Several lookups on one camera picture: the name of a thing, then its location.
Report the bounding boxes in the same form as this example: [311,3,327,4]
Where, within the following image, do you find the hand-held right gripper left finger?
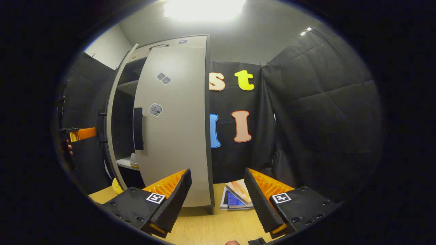
[102,168,192,239]

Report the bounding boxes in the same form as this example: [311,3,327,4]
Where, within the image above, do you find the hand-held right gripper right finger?
[244,167,341,239]

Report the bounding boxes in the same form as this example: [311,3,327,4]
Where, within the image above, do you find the grey shoe cabinet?
[112,34,215,215]

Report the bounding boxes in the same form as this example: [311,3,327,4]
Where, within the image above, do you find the grey cabinet drawer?
[129,35,208,60]

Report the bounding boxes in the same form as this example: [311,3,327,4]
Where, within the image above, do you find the blue book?
[220,186,254,210]

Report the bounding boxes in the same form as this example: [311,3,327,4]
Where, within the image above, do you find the black backdrop cloth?
[208,27,385,205]
[60,51,116,194]

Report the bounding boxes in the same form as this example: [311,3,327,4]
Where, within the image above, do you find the yellow plush toy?
[112,177,125,195]

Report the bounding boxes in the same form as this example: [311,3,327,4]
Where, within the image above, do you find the large ceiling light panel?
[163,0,246,21]

